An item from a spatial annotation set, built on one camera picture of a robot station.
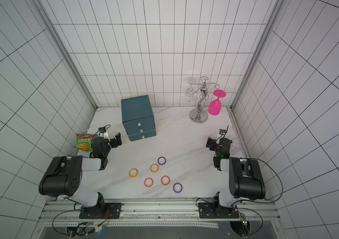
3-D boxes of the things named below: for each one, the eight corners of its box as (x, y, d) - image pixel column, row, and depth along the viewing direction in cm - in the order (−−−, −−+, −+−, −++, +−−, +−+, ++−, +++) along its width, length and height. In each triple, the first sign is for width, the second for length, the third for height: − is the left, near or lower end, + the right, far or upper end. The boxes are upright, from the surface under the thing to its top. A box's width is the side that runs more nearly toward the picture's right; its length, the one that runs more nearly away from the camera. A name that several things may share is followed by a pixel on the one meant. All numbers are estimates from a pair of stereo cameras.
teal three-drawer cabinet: (130, 144, 99) (122, 125, 83) (128, 120, 113) (120, 99, 96) (157, 138, 102) (154, 119, 86) (151, 115, 116) (148, 94, 99)
